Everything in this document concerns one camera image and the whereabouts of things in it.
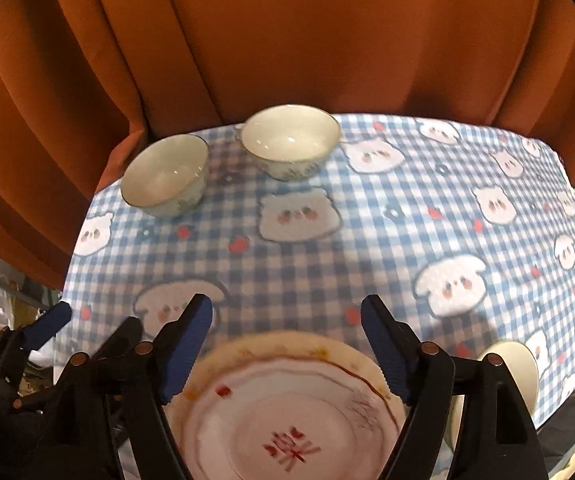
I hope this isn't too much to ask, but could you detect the floral ceramic bowl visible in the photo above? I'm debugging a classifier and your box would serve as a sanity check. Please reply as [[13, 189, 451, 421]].
[[120, 134, 210, 218], [445, 340, 539, 451], [238, 104, 342, 181]]

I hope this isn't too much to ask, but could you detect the pink red-rimmed plate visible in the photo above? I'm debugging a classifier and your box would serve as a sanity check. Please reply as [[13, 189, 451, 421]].
[[180, 358, 406, 479]]

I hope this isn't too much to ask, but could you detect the large yellow flower plate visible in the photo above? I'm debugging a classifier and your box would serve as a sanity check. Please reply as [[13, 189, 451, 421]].
[[164, 329, 409, 480]]

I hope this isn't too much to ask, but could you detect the white plastic bag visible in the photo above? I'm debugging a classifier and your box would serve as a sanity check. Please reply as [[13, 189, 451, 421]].
[[0, 289, 14, 330]]

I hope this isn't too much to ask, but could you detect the blue checked bear tablecloth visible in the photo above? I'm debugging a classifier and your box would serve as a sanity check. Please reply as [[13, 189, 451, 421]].
[[54, 115, 575, 425]]

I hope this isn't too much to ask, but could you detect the orange curtain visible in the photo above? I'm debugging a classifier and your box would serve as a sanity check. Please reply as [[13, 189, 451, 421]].
[[0, 0, 575, 287]]

